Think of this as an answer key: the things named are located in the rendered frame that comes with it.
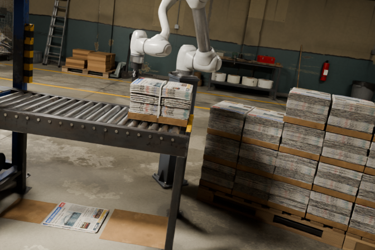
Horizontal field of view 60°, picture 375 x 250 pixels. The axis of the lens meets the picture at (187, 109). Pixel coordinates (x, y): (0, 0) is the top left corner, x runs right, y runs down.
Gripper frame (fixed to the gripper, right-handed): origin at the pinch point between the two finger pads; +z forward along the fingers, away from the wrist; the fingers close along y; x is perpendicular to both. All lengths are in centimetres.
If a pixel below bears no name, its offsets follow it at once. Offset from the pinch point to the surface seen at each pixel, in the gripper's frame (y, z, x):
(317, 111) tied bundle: 13, -3, -129
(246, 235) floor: -3, 93, -94
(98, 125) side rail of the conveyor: -41.0, 13.5, 9.7
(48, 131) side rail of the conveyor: -41, 22, 39
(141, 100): -22.2, -0.1, -9.9
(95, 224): -20, 92, 13
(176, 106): -22.4, 0.1, -31.8
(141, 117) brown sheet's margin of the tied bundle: -22.5, 10.4, -11.1
